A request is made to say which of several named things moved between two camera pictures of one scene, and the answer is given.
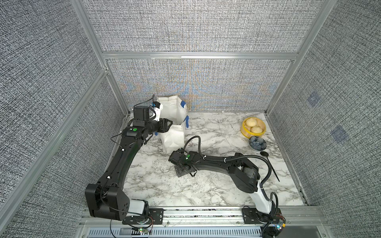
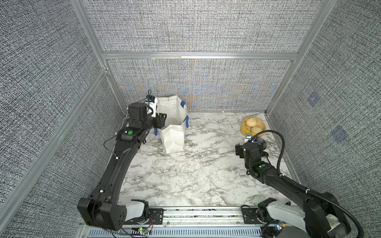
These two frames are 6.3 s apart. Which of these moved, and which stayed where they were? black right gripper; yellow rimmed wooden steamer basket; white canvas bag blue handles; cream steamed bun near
Moved: black right gripper
Stayed: yellow rimmed wooden steamer basket; white canvas bag blue handles; cream steamed bun near
